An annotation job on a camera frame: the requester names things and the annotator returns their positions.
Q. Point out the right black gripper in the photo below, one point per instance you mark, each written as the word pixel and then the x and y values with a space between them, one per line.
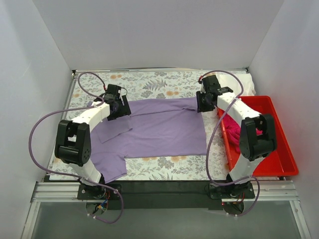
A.
pixel 202 104

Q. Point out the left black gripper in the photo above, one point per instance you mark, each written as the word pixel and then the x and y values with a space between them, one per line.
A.
pixel 123 107

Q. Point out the purple t shirt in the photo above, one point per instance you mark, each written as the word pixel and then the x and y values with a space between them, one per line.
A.
pixel 155 127

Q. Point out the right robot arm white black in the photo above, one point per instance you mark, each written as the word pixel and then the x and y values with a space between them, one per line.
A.
pixel 257 131

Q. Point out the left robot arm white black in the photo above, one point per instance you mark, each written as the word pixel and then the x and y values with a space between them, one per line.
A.
pixel 73 140

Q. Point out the white folded t shirt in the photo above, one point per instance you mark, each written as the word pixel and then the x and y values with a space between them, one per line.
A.
pixel 226 80

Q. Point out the magenta t shirt in bin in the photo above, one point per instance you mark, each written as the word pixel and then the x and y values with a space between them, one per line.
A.
pixel 232 123

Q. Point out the floral table mat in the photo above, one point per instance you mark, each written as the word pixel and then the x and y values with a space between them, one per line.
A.
pixel 156 85

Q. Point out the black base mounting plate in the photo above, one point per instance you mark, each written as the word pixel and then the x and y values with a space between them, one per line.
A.
pixel 163 194

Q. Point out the red plastic bin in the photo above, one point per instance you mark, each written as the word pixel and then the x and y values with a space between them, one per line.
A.
pixel 281 161

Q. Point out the aluminium frame rail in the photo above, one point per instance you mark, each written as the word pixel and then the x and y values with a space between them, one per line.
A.
pixel 167 209

